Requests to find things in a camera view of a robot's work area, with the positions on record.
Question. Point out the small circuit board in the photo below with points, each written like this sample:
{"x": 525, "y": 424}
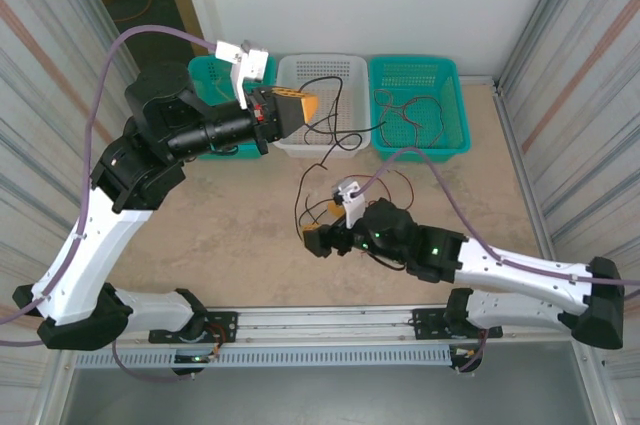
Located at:
{"x": 192, "y": 358}
{"x": 467, "y": 354}

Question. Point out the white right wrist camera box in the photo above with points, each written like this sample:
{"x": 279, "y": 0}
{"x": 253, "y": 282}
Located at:
{"x": 352, "y": 205}

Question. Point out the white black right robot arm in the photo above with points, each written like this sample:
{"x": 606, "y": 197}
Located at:
{"x": 525, "y": 270}

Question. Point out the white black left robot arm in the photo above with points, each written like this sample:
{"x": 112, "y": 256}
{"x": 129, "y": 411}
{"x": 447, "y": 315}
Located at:
{"x": 95, "y": 255}

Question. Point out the aluminium table frame bar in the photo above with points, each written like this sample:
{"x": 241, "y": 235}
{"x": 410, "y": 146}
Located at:
{"x": 480, "y": 81}

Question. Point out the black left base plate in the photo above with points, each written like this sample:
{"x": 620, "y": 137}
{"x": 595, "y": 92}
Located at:
{"x": 225, "y": 325}

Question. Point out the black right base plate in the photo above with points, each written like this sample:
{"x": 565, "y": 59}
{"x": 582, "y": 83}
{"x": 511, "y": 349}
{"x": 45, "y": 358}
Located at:
{"x": 425, "y": 325}

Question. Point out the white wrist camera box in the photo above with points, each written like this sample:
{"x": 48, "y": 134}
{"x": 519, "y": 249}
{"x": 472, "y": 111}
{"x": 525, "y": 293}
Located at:
{"x": 352, "y": 205}
{"x": 255, "y": 65}

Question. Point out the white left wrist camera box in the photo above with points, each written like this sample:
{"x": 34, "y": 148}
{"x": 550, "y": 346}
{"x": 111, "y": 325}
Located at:
{"x": 255, "y": 65}

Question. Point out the white plastic basket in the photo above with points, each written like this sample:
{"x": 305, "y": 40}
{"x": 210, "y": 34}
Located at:
{"x": 350, "y": 110}

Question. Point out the aluminium mounting rail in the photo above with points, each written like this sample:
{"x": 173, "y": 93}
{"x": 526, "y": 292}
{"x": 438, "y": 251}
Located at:
{"x": 325, "y": 320}

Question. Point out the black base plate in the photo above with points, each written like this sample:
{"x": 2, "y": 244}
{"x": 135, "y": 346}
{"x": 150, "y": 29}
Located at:
{"x": 425, "y": 325}
{"x": 225, "y": 325}

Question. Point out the teal plastic basket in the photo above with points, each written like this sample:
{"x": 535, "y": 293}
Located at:
{"x": 450, "y": 75}
{"x": 205, "y": 80}

